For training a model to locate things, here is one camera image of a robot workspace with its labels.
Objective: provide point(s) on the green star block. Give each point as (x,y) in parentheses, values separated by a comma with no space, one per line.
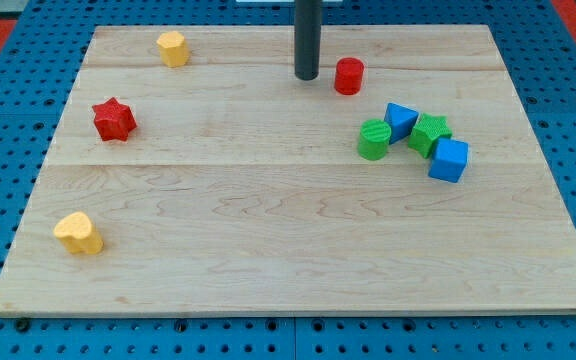
(427,131)

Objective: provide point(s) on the yellow hexagon block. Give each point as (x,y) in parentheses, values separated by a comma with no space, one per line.
(173,49)

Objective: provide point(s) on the red star block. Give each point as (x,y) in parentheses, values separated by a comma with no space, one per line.
(113,120)

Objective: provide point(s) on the green cylinder block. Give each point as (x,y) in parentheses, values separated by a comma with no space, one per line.
(373,139)

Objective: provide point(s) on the light wooden board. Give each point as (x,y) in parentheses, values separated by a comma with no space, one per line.
(241,192)

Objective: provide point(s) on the red cylinder block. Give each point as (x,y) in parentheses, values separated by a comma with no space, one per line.
(349,76)

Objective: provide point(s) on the blue triangle block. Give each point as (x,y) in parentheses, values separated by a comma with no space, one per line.
(401,121)

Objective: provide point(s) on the blue cube block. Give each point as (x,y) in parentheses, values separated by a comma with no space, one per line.
(449,160)

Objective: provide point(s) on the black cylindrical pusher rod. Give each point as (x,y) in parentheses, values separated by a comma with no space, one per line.
(307,35)

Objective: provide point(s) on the yellow heart block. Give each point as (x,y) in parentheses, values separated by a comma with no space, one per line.
(78,234)

